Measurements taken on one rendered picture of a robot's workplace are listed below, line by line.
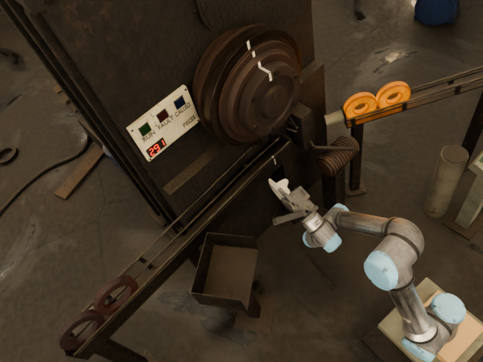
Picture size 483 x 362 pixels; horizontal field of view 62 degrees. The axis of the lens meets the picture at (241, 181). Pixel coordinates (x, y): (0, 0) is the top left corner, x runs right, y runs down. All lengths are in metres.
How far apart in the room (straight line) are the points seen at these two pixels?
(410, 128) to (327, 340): 1.48
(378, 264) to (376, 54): 2.34
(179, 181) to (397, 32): 2.47
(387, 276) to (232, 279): 0.67
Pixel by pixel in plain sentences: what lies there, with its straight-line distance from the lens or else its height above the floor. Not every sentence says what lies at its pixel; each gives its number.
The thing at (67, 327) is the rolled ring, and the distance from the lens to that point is 1.76.
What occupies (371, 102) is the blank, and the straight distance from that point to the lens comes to 2.02.
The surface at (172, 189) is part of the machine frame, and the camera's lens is 1.68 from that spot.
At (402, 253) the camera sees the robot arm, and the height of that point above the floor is 0.94.
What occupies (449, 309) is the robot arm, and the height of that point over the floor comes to 0.58.
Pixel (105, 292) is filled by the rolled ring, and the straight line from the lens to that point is 1.71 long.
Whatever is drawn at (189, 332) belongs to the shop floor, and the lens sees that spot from 2.35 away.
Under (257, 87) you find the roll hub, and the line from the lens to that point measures 1.40.
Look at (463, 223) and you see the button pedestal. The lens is 2.50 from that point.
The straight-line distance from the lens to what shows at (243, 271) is 1.72.
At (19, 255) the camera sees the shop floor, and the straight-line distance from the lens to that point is 3.14.
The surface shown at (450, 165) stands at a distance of 2.12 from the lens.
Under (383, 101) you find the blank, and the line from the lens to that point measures 2.04.
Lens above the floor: 2.16
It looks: 54 degrees down
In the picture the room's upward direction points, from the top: 19 degrees counter-clockwise
